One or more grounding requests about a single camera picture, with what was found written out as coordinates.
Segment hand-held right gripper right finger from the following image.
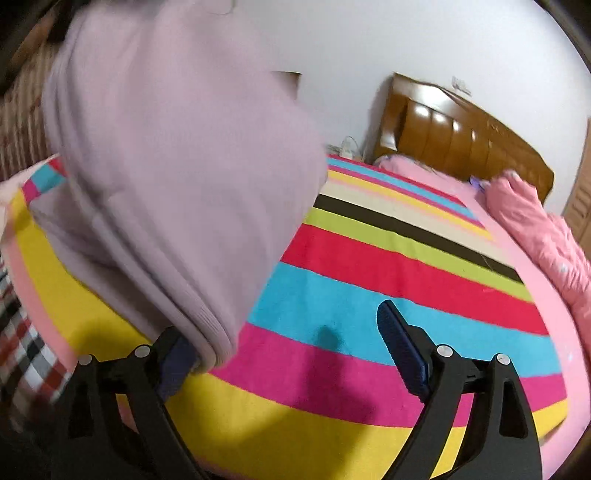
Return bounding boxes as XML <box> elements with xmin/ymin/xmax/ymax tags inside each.
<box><xmin>376</xmin><ymin>299</ymin><xmax>543</xmax><ymax>480</ymax></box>

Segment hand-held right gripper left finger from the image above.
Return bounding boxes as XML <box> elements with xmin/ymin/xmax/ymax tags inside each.
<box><xmin>55</xmin><ymin>327</ymin><xmax>208</xmax><ymax>480</ymax></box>

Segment lilac pants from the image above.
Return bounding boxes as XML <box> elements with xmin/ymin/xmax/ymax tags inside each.
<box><xmin>28</xmin><ymin>0</ymin><xmax>331</xmax><ymax>370</ymax></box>

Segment multicoloured striped blanket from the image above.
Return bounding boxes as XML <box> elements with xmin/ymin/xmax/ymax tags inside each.
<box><xmin>0</xmin><ymin>154</ymin><xmax>571</xmax><ymax>480</ymax></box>

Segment red white checked cloth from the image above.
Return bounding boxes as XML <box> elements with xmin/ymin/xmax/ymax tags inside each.
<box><xmin>0</xmin><ymin>263</ymin><xmax>77</xmax><ymax>430</ymax></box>

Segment pink bed sheet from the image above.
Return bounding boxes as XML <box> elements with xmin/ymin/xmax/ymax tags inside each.
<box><xmin>372</xmin><ymin>154</ymin><xmax>591</xmax><ymax>462</ymax></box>

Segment pink duvet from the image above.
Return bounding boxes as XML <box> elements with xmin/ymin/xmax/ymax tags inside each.
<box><xmin>482</xmin><ymin>168</ymin><xmax>591</xmax><ymax>324</ymax></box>

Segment brown wooden headboard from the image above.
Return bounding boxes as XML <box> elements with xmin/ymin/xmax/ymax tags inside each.
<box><xmin>372</xmin><ymin>71</ymin><xmax>555</xmax><ymax>206</ymax></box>

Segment light wooden door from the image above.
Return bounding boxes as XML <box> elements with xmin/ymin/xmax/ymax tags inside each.
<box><xmin>561</xmin><ymin>134</ymin><xmax>591</xmax><ymax>227</ymax></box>

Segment brown patterned curtain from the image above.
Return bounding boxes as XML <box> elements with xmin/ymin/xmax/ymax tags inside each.
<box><xmin>0</xmin><ymin>41</ymin><xmax>61</xmax><ymax>181</ymax></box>

